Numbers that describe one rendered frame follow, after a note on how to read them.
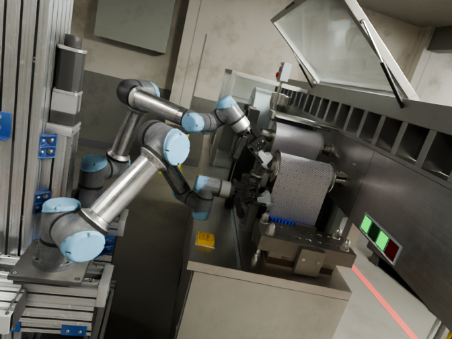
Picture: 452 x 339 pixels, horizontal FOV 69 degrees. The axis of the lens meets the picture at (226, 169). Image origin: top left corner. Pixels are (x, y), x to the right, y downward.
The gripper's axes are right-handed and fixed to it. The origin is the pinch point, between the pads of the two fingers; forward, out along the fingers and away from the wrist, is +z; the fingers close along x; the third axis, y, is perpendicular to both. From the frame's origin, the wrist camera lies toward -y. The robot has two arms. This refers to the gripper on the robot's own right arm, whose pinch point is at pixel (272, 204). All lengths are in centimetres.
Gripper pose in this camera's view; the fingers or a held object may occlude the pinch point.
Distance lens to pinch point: 146.5
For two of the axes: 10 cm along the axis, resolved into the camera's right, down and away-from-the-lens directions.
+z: 9.7, 2.2, 1.1
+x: -0.4, -3.0, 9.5
